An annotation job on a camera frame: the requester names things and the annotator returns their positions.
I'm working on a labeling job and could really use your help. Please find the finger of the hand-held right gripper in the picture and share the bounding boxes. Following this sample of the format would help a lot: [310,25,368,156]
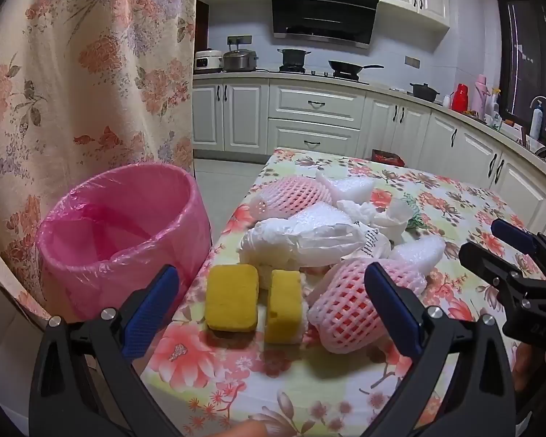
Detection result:
[491,218,546,278]
[459,241,546,310]

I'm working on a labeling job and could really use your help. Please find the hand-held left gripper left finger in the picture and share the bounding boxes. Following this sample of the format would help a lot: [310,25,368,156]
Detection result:
[28,264,183,437]

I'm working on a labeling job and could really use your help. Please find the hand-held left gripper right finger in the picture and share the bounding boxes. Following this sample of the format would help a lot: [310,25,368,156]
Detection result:
[364,261,517,437]

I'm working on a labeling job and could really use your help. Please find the red-filled pink foam net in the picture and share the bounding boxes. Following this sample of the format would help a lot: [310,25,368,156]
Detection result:
[307,259,426,355]

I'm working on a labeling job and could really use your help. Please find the small white foam piece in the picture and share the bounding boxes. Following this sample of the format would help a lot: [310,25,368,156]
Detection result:
[391,237,447,278]

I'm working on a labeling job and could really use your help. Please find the printed white paper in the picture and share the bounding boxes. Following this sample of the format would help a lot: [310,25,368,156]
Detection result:
[357,228,392,265]

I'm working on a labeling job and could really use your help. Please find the pink trash bin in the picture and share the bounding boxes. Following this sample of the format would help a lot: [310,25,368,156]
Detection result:
[35,162,212,324]

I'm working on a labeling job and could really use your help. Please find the yellow sponge dark backing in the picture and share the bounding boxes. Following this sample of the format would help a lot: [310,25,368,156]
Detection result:
[206,265,260,334]

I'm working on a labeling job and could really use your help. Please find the green wrapper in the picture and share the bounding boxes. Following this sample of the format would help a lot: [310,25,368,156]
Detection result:
[403,193,431,231]

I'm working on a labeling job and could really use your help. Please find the white tissue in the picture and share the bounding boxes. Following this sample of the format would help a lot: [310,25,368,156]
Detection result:
[337,198,412,242]

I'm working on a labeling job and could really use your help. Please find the pink plastic bin liner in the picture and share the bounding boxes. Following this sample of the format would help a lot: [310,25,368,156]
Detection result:
[35,162,212,292]

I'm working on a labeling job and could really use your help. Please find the yellow sponge white backing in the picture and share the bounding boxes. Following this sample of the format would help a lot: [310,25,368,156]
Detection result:
[265,269,308,344]

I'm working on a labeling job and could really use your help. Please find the white plastic bag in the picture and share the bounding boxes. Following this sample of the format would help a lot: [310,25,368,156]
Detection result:
[240,217,367,278]

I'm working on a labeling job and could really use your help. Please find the white foam corner piece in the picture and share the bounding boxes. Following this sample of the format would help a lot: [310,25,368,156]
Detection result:
[316,174,376,203]

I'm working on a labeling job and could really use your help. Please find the pink foam fruit net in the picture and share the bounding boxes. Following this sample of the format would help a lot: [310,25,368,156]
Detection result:
[250,177,333,219]

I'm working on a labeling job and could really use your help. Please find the person's right hand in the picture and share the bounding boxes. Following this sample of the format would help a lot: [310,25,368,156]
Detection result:
[513,342,546,394]

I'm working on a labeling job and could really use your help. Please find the person's left hand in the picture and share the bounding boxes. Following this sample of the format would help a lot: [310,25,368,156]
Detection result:
[221,420,276,437]

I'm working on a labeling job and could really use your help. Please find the white pump bottle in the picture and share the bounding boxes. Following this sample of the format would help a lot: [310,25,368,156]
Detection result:
[529,100,544,141]

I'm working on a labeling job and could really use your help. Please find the floral tablecloth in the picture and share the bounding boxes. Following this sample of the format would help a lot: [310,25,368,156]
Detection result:
[139,148,546,437]

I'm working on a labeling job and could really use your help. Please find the spray bottle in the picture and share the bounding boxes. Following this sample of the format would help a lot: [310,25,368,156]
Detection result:
[484,88,503,128]

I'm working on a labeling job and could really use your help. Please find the brown floor bin red bag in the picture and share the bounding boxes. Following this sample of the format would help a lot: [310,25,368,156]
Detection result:
[369,149,405,167]

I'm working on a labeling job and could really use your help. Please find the pink thermos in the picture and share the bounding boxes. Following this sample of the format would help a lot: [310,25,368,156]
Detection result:
[472,74,490,117]

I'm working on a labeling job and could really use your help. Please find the red thermos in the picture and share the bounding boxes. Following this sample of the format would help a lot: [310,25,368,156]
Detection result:
[451,83,470,112]

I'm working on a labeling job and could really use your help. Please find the black casserole pot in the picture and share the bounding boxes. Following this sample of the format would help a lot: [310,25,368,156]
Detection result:
[409,83,441,102]

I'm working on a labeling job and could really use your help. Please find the dark window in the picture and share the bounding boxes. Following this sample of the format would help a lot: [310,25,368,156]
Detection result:
[496,0,546,128]

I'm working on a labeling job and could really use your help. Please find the white base cabinets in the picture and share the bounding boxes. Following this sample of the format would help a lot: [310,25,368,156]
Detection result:
[192,73,546,256]

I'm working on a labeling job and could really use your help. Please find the black frying pan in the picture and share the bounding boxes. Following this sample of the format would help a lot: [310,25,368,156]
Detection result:
[328,59,385,78]

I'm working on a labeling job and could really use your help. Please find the floral beige cloth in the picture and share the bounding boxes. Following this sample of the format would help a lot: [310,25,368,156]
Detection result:
[0,0,201,324]

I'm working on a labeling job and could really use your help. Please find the black gas cooktop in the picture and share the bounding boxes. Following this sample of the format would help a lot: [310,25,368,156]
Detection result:
[280,66,369,83]

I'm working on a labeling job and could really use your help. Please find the white rice cooker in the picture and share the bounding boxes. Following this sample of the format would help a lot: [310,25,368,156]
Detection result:
[194,49,223,74]

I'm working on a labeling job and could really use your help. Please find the steel pressure cooker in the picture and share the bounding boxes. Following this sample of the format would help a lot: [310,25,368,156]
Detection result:
[222,48,258,72]

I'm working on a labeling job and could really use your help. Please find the black stock pot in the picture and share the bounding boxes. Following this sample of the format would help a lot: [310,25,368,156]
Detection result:
[277,48,311,68]

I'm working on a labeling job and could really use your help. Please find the brown panel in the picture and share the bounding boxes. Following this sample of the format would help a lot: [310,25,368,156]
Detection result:
[195,0,210,76]

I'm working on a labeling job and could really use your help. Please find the black range hood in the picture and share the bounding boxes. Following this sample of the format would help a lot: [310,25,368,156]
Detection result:
[270,0,380,50]

